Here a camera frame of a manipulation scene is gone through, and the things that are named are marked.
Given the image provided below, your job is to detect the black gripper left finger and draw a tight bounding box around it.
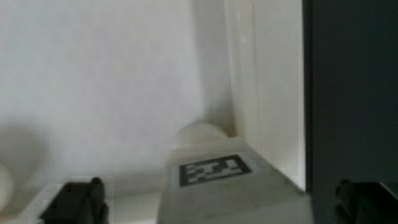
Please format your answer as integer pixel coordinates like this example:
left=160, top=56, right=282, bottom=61
left=39, top=177, right=108, bottom=224

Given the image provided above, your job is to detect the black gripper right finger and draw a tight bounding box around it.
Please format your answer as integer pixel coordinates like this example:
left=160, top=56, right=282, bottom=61
left=334, top=180, right=398, bottom=224

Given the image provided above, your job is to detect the white table leg with tag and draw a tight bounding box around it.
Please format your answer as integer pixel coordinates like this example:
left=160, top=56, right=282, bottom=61
left=156, top=123, right=314, bottom=224

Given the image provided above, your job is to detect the white square table top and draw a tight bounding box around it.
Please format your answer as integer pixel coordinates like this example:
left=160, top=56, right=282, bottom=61
left=0, top=0, right=307, bottom=224

